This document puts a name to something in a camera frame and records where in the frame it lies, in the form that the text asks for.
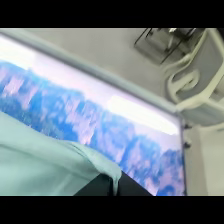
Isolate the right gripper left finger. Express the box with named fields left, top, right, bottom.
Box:
left=73, top=173, right=115, bottom=197

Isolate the light green shirt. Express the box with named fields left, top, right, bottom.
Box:
left=0, top=111, right=123, bottom=197

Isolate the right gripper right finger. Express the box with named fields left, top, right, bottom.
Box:
left=117, top=171, right=154, bottom=197

